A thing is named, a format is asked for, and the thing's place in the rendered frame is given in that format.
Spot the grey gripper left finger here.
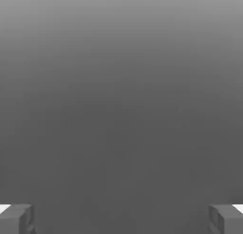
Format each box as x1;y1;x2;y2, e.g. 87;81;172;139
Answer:
0;204;37;234

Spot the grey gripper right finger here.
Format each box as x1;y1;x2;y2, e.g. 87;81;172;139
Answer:
207;204;243;234

